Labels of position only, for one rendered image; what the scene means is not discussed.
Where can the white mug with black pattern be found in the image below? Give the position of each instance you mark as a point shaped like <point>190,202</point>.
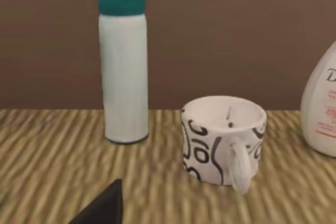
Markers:
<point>210,142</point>

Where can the white bottle with teal band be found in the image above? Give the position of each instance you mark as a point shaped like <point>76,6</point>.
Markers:
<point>123,72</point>

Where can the white lotion bottle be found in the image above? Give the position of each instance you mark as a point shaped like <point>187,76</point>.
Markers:
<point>321,108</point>

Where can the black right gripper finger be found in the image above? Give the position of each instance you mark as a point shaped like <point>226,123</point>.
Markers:
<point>106,207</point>

